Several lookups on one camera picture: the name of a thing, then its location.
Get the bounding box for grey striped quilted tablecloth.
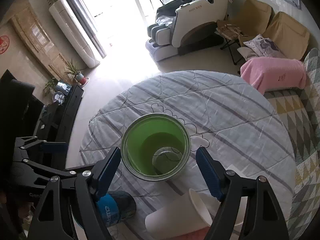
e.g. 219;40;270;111
79;70;296;239

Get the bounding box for triangle pattern sofa cover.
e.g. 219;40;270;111
264;48;319;239

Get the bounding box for pink label cup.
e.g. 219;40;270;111
177;231;207;240

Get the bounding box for patterned throw pillow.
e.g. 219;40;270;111
237;34;286;61

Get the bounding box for pink blanket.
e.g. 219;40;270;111
240;57;306;94

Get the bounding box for white standing air conditioner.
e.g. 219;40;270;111
49;0;102;68

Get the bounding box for brown sofa cushion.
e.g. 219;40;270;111
231;0;310;60

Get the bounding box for black tv cabinet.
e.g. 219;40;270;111
35;84;84;143

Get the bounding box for white massage chair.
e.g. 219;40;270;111
146;0;232;62

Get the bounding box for folding stool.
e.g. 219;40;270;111
216;20;248;66

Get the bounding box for white paper cup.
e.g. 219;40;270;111
145;189;213;239

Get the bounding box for potted plant red pot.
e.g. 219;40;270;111
65;60;89;86

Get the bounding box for blue black cup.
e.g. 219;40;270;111
97;191;136;228

